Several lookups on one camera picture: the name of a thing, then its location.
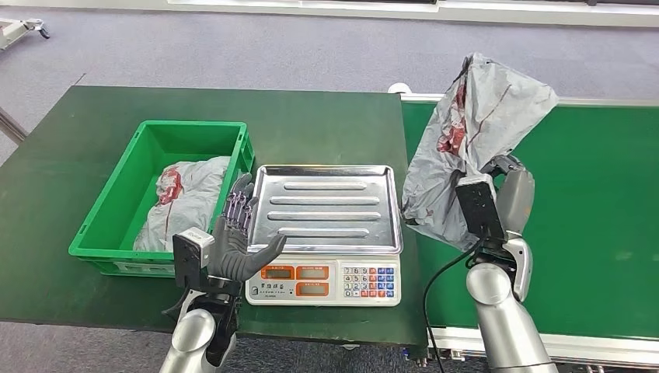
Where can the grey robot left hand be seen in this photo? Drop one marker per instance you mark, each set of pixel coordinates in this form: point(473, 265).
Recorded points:
point(231, 257)

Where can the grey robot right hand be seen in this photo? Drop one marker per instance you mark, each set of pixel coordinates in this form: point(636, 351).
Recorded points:
point(517, 198)

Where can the grey plastic mailer package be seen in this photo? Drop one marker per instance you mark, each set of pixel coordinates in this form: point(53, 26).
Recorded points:
point(489, 103)
point(195, 206)

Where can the green conveyor belt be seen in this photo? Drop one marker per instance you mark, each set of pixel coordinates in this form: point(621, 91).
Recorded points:
point(592, 206)

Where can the white conveyor end roller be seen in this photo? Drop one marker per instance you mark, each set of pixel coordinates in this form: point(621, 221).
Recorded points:
point(399, 88)

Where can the white scale with steel tray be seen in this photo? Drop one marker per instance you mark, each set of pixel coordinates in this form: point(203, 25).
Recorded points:
point(324, 206)

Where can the green plastic crate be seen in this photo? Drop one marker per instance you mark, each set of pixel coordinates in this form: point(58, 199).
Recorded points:
point(118, 198)

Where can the grey metal bar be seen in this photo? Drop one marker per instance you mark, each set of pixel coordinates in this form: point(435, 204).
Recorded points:
point(10, 125)

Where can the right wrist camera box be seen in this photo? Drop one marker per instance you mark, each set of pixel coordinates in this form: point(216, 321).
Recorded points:
point(479, 206)

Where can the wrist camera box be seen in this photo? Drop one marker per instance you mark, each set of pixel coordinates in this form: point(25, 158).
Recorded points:
point(479, 206)
point(188, 257)

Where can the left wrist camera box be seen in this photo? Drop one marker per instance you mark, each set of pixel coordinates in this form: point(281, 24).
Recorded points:
point(188, 257)

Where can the white wheeled cart frame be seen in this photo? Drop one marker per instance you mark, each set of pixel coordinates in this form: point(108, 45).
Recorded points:
point(10, 28)

